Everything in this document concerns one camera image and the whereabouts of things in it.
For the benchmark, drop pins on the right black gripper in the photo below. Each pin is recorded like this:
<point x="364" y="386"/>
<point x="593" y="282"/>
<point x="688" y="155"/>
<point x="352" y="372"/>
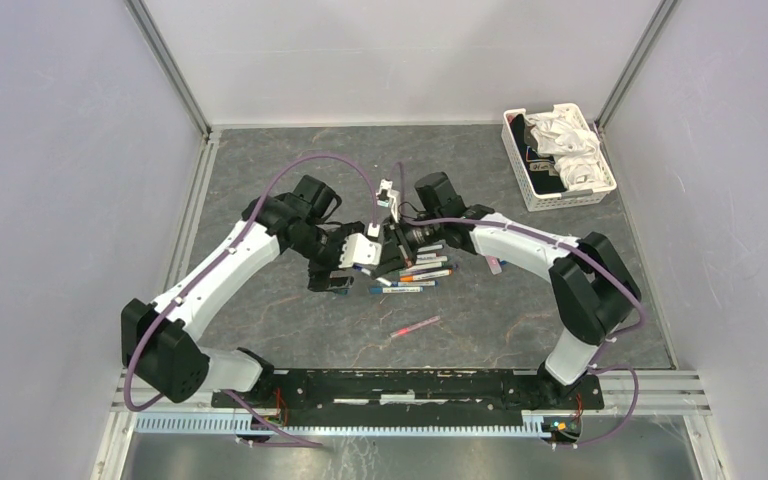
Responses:
<point x="397" y="252"/>

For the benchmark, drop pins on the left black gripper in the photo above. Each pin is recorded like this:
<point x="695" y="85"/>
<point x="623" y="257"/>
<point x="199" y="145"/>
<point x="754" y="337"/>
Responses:
<point x="319" y="275"/>

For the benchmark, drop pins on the dark blue marker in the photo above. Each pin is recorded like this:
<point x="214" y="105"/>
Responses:
<point x="364" y="270"/>

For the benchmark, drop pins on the pink highlighter pen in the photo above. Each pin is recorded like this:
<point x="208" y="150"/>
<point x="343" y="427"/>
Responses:
<point x="495" y="265"/>

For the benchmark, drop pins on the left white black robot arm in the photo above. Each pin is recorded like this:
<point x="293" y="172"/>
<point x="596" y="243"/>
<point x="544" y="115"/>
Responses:
<point x="159" y="339"/>

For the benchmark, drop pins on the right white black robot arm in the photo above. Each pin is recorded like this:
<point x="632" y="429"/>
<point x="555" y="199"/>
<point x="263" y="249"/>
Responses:
<point x="593" y="289"/>

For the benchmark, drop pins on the red thin pen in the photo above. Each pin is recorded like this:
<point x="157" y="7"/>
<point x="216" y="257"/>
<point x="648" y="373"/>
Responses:
<point x="414" y="327"/>

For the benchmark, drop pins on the orange cap marker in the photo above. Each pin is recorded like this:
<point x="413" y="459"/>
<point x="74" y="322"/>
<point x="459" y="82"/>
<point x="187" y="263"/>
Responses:
<point x="414" y="277"/>

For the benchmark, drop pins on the green cap marker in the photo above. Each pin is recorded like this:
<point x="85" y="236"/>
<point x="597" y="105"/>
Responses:
<point x="432" y="266"/>

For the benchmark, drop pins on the white plastic basket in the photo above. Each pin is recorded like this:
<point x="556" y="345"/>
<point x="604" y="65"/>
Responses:
<point x="539" y="183"/>

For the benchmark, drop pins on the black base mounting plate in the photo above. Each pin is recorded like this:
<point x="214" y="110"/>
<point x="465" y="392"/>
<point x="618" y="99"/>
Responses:
<point x="413" y="398"/>

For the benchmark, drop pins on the crumpled white cloth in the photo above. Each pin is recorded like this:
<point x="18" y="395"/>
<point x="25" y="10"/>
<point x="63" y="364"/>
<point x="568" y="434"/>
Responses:
<point x="563" y="134"/>

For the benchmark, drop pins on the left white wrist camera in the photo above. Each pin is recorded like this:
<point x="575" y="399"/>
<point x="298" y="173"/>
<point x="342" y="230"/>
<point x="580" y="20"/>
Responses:
<point x="357" y="249"/>

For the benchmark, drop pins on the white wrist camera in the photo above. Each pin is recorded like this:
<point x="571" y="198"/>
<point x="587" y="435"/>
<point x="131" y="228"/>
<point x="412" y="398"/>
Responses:
<point x="357" y="249"/>
<point x="387" y="197"/>

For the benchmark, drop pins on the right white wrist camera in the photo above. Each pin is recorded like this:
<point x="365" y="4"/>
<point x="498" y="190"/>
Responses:
<point x="387" y="197"/>

